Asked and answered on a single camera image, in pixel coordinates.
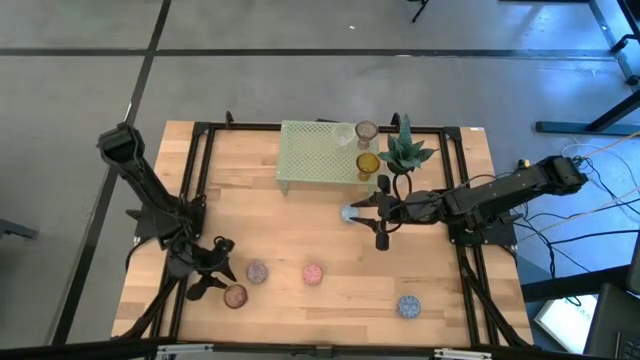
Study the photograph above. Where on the green perforated metal shelf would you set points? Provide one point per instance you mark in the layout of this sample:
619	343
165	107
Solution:
310	150

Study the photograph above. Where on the dark desk frame rail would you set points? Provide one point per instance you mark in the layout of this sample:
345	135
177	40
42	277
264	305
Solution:
607	35

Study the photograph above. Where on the pink patterned round tin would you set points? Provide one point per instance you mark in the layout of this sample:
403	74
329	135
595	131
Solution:
312	274

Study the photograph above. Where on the mauve glass goblet candle holder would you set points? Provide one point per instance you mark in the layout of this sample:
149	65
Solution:
366	130

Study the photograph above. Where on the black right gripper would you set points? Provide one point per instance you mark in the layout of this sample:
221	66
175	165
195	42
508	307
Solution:
415	207

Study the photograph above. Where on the grey furniture foot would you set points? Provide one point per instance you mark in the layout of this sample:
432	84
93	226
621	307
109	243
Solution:
15	229

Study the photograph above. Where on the black laptop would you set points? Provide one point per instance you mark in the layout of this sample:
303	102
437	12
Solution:
615	325

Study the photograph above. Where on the black desk foot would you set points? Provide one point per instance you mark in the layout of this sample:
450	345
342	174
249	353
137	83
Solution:
575	127

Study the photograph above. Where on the black rig crossbar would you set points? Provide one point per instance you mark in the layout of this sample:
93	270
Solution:
75	350

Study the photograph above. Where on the yellow power strip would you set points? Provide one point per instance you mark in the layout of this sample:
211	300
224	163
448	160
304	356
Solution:
523	163

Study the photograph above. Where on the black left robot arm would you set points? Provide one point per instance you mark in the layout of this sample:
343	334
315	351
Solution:
140	175

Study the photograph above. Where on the potted succulent plant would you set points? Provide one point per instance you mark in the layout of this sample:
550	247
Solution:
402	150

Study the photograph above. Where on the white board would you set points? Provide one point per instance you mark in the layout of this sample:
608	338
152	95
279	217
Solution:
570	322

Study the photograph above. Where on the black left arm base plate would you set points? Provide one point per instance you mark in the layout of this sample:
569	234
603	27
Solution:
145	227

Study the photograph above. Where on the blue patterned round tin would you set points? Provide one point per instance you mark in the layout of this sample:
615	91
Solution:
409	307
349	214

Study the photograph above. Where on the black tripod leg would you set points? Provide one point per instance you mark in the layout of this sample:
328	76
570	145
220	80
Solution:
421	7

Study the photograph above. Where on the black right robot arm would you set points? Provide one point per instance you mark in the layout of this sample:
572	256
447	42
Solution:
510	187

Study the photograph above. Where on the silver crossbar bracket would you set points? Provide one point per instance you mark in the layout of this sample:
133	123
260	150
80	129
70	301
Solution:
185	350
462	354

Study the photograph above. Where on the black aluminium table frame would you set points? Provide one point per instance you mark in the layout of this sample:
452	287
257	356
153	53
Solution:
240	127

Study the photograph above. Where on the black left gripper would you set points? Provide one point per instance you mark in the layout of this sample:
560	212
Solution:
207	265

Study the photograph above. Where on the amber glass candle holder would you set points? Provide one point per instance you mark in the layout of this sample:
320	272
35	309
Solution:
367	162

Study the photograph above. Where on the pink-brown glass candle holder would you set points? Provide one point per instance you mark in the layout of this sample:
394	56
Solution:
235	296

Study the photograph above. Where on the black floor beam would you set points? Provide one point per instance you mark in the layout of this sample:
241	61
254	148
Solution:
575	282

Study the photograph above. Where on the purple patterned round tin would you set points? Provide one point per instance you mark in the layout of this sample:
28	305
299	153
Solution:
257	272

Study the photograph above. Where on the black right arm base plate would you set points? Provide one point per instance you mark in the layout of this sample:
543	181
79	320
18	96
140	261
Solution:
500	236

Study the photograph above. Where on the clear glass candle holder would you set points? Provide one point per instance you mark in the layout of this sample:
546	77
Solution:
343	134

